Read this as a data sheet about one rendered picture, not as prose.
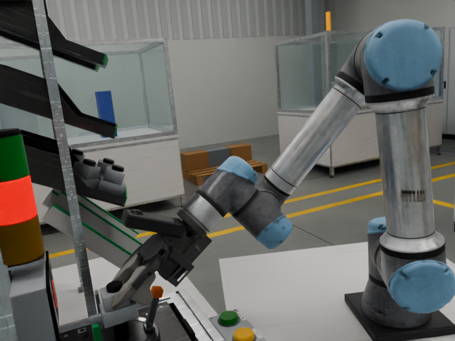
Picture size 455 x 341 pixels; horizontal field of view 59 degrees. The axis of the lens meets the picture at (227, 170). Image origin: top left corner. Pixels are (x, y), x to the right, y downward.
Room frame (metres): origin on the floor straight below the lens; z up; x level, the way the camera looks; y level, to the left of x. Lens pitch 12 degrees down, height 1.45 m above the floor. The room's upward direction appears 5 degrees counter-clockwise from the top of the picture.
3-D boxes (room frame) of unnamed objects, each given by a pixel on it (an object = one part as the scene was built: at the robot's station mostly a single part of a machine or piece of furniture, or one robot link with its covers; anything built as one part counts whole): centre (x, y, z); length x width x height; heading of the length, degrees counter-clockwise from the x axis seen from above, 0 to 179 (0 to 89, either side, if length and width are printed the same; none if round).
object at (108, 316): (0.68, 0.24, 1.07); 0.08 x 0.04 x 0.07; 114
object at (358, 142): (6.59, -2.22, 1.13); 2.26 x 1.36 x 2.25; 114
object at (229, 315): (0.76, 0.02, 0.96); 0.04 x 0.04 x 0.02
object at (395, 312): (0.86, -0.37, 0.93); 0.15 x 0.15 x 0.10
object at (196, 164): (6.35, 0.07, 0.20); 1.20 x 0.80 x 0.41; 114
